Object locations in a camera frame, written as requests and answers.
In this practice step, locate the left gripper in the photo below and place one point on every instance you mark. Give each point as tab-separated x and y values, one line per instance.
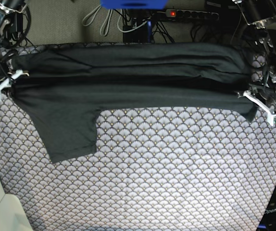
265	88

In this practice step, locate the dark grey T-shirt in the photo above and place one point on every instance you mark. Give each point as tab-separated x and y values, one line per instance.
67	89

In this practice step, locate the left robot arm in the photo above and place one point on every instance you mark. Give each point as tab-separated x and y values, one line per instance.
261	14

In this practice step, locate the white plastic bin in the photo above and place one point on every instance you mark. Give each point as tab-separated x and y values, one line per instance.
12	214

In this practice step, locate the fan-patterned table cloth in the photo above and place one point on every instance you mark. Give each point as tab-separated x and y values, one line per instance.
154	169

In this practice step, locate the black power strip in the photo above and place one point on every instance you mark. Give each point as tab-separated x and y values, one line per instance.
190	14

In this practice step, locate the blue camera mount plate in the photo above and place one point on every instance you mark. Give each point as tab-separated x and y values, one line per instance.
133	4

